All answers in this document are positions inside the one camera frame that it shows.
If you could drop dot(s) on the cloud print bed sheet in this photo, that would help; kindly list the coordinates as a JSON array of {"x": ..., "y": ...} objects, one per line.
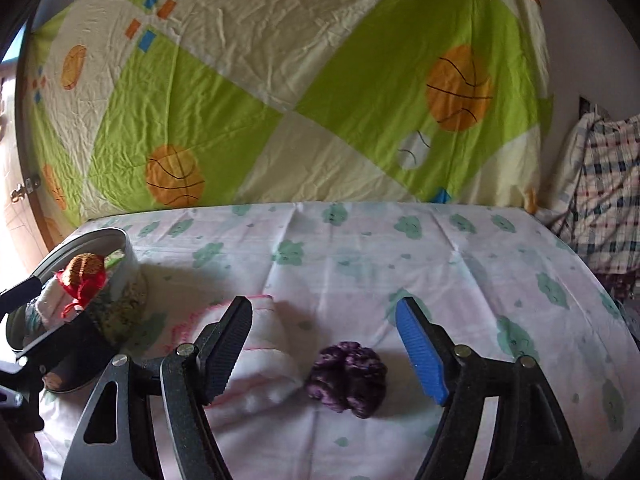
[{"x": 319, "y": 274}]

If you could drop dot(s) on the white sponge block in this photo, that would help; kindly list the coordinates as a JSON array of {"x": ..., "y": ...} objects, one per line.
[{"x": 51, "y": 304}]

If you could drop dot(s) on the brass door handle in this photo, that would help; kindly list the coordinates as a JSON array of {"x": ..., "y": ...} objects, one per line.
[{"x": 28, "y": 186}]

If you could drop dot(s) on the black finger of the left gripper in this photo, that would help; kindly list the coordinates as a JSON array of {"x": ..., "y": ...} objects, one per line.
[
  {"x": 19, "y": 295},
  {"x": 50, "y": 344}
]

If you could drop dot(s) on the purple scrunchie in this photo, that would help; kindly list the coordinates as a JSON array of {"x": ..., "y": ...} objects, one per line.
[{"x": 348, "y": 377}]

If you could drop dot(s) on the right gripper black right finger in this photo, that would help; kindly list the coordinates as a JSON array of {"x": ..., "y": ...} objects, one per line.
[{"x": 531, "y": 438}]

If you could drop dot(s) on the green patterned wall sheet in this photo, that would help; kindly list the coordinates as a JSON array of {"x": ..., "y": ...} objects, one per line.
[{"x": 138, "y": 105}]

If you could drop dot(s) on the red gold drawstring pouch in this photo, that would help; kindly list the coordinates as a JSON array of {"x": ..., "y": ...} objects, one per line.
[{"x": 83, "y": 278}]

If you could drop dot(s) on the plaid checkered bag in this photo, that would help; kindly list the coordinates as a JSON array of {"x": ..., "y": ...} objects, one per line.
[{"x": 591, "y": 199}]

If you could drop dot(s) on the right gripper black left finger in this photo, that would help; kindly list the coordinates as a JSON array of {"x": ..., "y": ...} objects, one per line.
[{"x": 115, "y": 436}]

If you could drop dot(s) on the brown wooden door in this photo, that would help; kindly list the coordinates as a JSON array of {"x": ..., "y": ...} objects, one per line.
[{"x": 22, "y": 246}]

